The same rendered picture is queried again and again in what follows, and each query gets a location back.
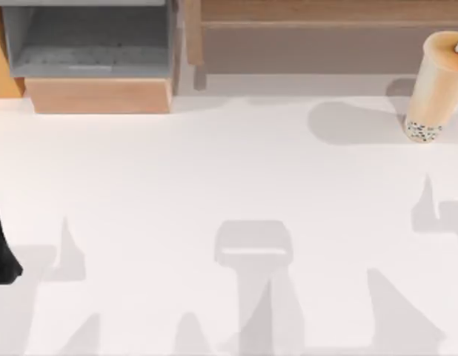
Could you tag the pale wooden drawer front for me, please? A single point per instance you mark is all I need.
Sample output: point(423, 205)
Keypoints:
point(97, 94)

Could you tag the bubble tea cup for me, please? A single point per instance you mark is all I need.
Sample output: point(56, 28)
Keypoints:
point(436, 85)

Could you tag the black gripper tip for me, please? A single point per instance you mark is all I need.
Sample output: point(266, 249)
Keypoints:
point(1, 256)

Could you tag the orange wooden cupboard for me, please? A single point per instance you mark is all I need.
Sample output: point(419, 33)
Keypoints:
point(3, 66)

